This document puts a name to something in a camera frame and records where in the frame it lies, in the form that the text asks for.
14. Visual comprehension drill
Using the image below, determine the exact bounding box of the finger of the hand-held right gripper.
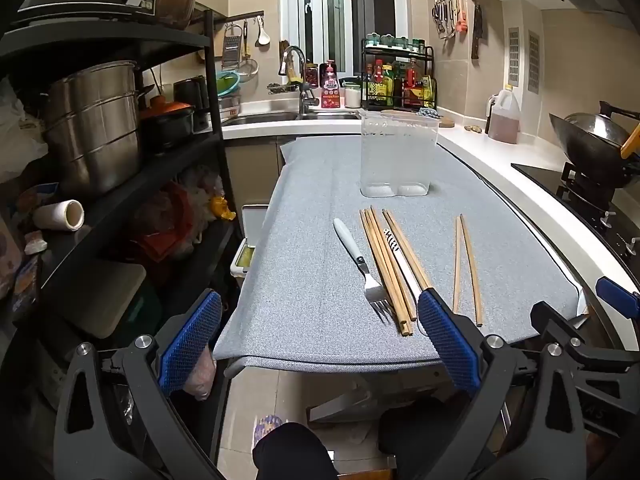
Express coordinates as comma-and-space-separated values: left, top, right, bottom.
530, 301, 640, 378
595, 276, 640, 320

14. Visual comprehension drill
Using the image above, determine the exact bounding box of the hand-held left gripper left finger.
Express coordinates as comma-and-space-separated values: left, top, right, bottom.
52, 289, 228, 480

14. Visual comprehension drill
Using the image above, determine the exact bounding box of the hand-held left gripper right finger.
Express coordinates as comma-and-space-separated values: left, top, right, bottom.
416, 288, 588, 480

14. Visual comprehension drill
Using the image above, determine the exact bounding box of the white striped chopstick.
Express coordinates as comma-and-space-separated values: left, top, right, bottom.
383, 229, 427, 302

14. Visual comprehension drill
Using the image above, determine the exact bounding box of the white-handled metal fork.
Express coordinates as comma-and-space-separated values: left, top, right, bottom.
333, 218, 397, 322

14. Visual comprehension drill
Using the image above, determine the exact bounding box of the clear plastic utensil container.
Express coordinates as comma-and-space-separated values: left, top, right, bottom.
359, 112, 441, 199

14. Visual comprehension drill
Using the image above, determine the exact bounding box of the black gas stove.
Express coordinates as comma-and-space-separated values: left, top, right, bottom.
510, 159, 640, 272

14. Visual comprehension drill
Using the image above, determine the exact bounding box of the light cutting board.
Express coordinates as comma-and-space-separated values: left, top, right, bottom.
41, 257, 149, 339

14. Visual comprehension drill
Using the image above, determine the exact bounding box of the white trash bin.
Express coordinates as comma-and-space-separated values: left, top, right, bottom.
229, 203, 269, 282

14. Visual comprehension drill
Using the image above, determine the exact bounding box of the patterned slipper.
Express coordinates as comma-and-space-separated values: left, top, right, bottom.
253, 413, 286, 449

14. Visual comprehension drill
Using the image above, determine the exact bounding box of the red plastic bag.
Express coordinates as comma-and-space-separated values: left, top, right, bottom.
134, 170, 221, 273

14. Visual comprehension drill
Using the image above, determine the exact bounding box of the yellow plastic item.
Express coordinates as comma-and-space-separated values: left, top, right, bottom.
209, 195, 237, 222

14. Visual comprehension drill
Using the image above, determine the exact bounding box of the grey tablecloth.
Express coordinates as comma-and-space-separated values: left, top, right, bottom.
212, 134, 592, 377

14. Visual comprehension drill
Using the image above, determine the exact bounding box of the person's leg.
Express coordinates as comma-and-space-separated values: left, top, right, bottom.
252, 422, 342, 480

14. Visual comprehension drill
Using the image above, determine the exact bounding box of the metal wok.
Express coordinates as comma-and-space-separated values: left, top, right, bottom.
548, 100, 640, 189

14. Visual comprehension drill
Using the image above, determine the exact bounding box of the white paper roll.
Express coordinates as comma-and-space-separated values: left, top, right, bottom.
32, 199, 85, 232

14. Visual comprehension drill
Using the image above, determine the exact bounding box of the black shelving rack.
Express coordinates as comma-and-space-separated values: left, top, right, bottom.
0, 2, 238, 466

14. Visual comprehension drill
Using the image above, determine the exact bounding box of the plastic oil jug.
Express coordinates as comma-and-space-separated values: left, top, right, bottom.
486, 84, 521, 145

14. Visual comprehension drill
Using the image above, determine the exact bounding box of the black pot with orange lid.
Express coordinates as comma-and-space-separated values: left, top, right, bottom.
139, 95, 197, 152

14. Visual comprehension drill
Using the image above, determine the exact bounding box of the stainless steel steamer pot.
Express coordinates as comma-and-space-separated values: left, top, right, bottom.
40, 60, 147, 202

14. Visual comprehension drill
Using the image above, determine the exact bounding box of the stainless steel sink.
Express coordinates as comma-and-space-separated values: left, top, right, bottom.
222, 109, 362, 127

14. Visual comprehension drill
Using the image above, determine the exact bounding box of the black kitchen appliance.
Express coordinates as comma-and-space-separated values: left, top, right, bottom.
173, 75, 211, 112

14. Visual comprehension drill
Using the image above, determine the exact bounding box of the green plastic basin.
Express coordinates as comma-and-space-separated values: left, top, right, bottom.
215, 70, 242, 99

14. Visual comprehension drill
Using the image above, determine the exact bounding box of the row of sauce bottles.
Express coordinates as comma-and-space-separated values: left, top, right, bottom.
364, 57, 436, 109

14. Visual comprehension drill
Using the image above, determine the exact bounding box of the white plastic bag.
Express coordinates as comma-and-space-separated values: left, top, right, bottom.
0, 79, 49, 182

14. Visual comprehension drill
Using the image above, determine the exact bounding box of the chrome kitchen faucet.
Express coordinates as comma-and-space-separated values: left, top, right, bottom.
278, 45, 319, 115

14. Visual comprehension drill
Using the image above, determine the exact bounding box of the black spice rack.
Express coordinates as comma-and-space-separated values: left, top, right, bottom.
360, 37, 437, 112

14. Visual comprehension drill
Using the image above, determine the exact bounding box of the pink dish soap bottle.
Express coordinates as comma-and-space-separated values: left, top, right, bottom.
319, 59, 342, 110

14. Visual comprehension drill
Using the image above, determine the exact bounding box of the hanging cleaver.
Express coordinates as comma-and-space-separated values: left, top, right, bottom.
470, 3, 485, 60

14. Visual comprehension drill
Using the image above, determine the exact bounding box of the metal box grater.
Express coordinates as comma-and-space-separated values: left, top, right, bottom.
221, 26, 241, 69

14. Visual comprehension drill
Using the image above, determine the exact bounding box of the row of green-lidded spice jars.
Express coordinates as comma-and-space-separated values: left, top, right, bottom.
364, 33, 426, 51

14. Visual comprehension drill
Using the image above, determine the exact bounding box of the row of hanging kitchen tools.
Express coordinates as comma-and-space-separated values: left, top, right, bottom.
431, 0, 469, 39

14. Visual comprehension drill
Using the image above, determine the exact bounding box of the brown clay pot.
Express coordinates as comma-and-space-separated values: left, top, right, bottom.
155, 0, 197, 31

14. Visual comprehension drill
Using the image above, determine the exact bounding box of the kitchen window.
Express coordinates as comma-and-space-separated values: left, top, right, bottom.
279, 0, 427, 79

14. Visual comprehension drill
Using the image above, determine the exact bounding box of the yellow spatula handle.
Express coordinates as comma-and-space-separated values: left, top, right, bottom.
619, 122, 640, 159

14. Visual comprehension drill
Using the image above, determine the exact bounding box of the metal wall vent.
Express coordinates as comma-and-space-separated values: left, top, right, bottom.
507, 27, 522, 86
527, 29, 541, 95

